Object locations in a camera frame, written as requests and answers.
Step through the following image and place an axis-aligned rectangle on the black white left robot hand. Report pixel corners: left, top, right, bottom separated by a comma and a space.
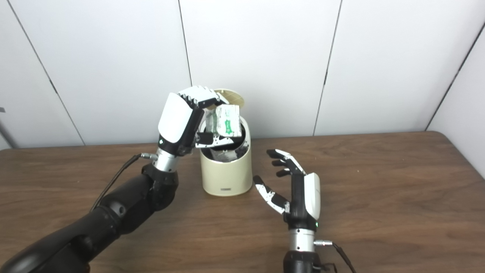
157, 86, 243, 156

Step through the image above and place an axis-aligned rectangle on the cream-colored round bin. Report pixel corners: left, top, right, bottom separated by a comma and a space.
200, 89, 253, 197

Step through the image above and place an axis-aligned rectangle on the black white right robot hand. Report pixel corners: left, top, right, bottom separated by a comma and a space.
253, 149, 321, 231

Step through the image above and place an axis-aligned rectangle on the cream round bin lid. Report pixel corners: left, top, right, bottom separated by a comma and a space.
214, 89, 244, 108

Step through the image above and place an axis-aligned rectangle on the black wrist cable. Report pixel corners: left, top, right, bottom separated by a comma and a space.
314, 240, 357, 273
90, 153, 158, 213

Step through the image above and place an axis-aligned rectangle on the white green milk carton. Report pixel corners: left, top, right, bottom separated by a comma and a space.
205, 104, 242, 138

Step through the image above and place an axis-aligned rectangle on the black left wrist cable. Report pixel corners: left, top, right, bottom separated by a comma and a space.
90, 153, 158, 213

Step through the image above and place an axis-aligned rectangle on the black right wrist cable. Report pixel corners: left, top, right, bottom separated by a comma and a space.
314, 240, 357, 273

